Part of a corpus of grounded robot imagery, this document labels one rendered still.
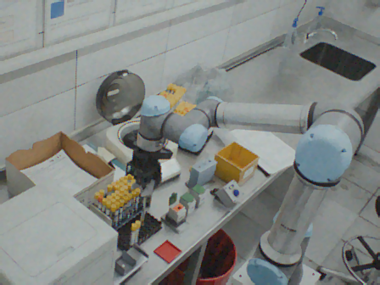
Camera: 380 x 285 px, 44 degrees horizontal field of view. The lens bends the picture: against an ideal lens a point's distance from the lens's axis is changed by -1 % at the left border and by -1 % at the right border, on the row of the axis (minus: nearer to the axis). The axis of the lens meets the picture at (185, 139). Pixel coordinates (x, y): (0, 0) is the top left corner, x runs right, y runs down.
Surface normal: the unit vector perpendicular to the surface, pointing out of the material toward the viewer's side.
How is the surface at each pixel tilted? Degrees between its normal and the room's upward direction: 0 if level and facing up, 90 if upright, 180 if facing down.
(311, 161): 82
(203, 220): 0
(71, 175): 1
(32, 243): 0
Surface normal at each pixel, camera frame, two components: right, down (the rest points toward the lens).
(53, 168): 0.18, -0.79
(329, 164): -0.48, 0.33
